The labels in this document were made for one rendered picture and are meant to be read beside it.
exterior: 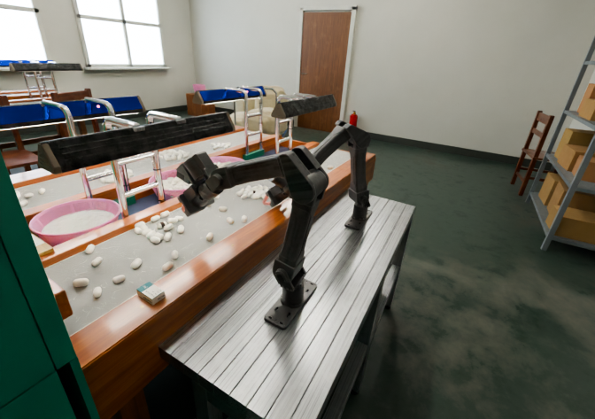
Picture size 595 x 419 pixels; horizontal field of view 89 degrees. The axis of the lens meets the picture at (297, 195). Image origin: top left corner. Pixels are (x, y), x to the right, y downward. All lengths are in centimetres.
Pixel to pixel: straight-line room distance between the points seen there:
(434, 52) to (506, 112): 138
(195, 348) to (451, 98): 516
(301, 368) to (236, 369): 15
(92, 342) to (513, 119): 543
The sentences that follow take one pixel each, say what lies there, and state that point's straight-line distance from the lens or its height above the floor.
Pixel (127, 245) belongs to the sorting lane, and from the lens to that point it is 113.
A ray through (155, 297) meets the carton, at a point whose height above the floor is 78.
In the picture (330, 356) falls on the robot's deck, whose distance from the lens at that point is 83.
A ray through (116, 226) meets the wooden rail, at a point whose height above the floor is 77.
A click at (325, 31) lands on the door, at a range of 602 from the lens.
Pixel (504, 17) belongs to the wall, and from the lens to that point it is 553.
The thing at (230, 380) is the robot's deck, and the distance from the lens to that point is 79.
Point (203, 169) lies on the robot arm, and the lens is 87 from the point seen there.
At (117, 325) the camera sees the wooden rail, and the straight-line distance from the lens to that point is 82.
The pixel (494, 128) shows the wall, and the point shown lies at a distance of 557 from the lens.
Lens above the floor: 133
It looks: 25 degrees down
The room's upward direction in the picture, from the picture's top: 4 degrees clockwise
